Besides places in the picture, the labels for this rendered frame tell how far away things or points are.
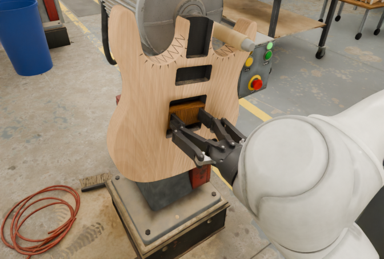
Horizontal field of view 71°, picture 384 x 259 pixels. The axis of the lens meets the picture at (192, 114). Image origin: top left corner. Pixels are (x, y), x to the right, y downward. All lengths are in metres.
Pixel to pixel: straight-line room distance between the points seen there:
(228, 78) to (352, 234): 0.40
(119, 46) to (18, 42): 2.91
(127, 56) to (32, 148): 2.01
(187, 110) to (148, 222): 0.86
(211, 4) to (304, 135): 0.59
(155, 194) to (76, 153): 1.05
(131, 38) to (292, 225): 0.37
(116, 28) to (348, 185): 0.38
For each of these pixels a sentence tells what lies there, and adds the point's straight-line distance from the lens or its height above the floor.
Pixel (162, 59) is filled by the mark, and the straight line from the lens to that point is 0.54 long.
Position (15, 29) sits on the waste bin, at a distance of 3.31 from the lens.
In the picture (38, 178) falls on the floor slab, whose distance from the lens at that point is 2.18.
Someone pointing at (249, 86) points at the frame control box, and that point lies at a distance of 0.99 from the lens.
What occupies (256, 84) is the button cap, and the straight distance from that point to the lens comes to 0.98.
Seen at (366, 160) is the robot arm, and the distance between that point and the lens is 0.30.
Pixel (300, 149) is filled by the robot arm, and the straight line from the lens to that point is 0.24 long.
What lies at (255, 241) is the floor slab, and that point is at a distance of 1.70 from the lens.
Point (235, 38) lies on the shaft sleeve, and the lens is 0.59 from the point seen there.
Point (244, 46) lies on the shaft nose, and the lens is 0.57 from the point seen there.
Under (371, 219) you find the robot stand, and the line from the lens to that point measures 1.48.
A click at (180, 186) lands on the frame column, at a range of 1.39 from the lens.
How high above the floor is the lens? 1.47
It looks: 37 degrees down
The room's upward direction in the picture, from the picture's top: straight up
